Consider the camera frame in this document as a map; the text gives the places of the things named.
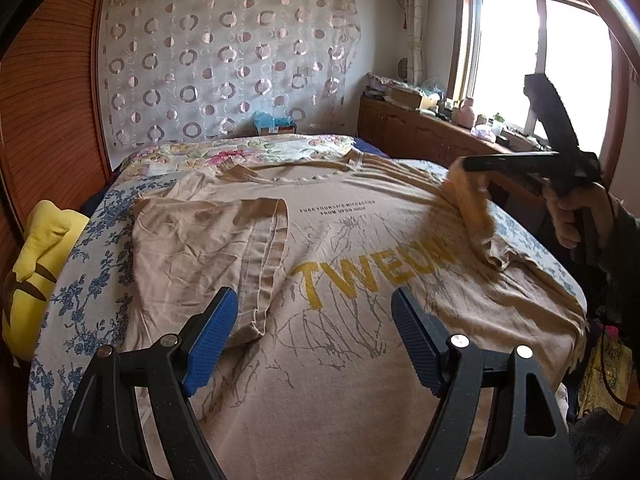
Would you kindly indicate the pink floral quilt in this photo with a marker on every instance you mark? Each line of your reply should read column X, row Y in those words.
column 274, row 149

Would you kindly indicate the person's right forearm dark sleeve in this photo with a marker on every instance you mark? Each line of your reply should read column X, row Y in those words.
column 620, row 259

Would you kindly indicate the yellow plush toy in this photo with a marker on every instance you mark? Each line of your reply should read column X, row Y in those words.
column 51, row 234

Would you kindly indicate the beige printed t-shirt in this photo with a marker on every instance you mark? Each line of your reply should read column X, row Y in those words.
column 340, row 309

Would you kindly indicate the window with wooden frame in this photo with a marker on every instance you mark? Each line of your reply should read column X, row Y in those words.
column 498, row 42

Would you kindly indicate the yellow patterned bag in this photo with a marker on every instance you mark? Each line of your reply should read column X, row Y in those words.
column 607, row 380

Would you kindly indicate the brown wooden wardrobe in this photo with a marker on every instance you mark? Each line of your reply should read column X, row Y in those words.
column 52, row 140

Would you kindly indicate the wooden side cabinet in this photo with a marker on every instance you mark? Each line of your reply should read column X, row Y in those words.
column 407, row 134

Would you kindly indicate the person's right hand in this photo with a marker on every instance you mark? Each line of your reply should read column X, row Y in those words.
column 563, row 210

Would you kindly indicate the blue tissue box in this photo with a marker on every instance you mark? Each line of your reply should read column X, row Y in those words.
column 264, row 123

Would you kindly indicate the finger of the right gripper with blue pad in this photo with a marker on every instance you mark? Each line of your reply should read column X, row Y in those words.
column 513, row 159

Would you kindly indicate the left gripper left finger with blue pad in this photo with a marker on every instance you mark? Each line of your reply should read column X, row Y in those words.
column 102, row 435

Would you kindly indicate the dark blue blanket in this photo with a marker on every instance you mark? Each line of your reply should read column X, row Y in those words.
column 368, row 148

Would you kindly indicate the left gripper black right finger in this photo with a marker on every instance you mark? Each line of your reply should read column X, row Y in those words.
column 525, row 438

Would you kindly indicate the hanging window curtain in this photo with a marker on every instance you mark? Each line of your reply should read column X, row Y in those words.
column 416, row 14

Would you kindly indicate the blue floral white bedsheet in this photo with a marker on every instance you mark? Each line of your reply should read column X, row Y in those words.
column 80, row 299

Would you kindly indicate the cardboard box on cabinet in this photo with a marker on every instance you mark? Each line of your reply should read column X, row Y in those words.
column 412, row 99

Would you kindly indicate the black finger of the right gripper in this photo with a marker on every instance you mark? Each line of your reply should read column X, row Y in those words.
column 540, row 169

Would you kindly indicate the circle patterned sheer curtain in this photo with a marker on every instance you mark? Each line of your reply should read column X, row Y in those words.
column 192, row 70

